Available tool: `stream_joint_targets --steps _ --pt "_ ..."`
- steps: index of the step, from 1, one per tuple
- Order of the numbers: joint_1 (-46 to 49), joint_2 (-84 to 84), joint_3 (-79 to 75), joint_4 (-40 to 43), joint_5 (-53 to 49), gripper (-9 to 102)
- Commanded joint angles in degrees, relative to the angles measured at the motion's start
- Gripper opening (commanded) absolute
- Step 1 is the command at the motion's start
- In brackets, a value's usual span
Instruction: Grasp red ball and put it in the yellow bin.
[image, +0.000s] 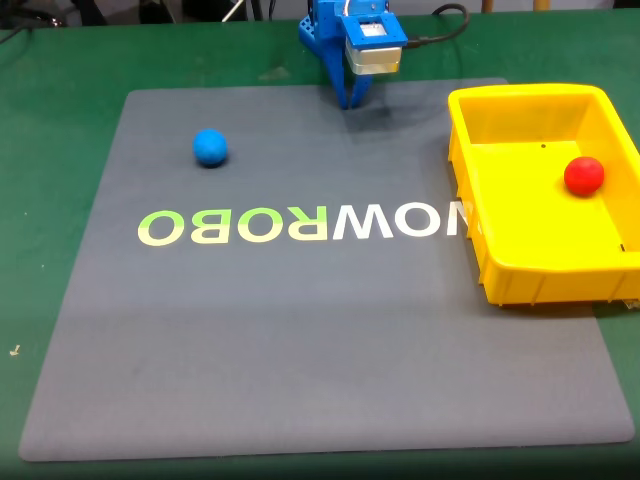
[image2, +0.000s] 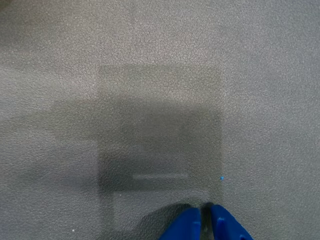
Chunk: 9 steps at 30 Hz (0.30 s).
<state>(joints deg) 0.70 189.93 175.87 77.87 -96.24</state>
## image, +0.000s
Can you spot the red ball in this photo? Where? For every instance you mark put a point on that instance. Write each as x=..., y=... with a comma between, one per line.
x=584, y=176

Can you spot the blue ball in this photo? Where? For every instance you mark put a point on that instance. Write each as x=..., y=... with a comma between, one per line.
x=210, y=147

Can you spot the yellow plastic bin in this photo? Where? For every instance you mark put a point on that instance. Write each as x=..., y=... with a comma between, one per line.
x=530, y=225

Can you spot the wooden furniture leg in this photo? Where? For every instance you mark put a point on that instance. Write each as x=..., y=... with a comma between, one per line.
x=538, y=4
x=488, y=5

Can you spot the gray mat with NOWROBO print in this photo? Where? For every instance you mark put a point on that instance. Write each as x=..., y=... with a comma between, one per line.
x=250, y=325

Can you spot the small pale scrap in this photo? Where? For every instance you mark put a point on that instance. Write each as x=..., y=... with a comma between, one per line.
x=15, y=350

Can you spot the silver camera box, blue mount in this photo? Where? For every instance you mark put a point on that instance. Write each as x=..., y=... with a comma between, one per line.
x=375, y=45

